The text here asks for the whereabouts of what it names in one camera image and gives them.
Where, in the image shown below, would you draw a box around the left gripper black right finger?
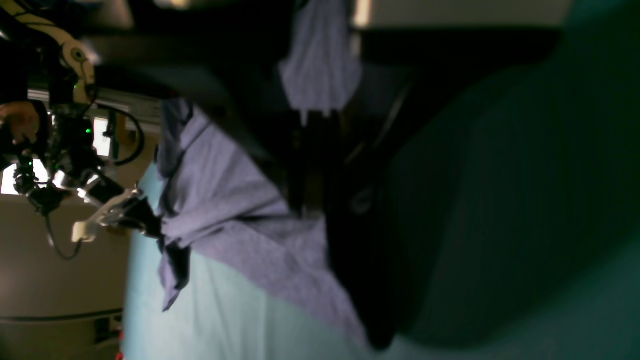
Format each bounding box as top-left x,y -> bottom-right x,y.
324,25 -> 562,351

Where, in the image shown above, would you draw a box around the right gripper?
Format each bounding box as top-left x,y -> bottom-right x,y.
76,172 -> 163,239

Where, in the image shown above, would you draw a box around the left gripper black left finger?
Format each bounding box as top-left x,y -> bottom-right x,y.
85,0 -> 324,217

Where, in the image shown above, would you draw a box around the grey-blue T-shirt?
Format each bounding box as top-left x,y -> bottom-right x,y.
156,0 -> 371,342

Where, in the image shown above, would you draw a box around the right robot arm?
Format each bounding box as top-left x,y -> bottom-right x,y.
1,0 -> 162,243

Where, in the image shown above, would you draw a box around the teal table cloth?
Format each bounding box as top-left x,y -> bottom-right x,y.
123,0 -> 639,360

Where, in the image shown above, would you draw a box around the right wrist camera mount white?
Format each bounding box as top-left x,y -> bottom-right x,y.
71,189 -> 146,244

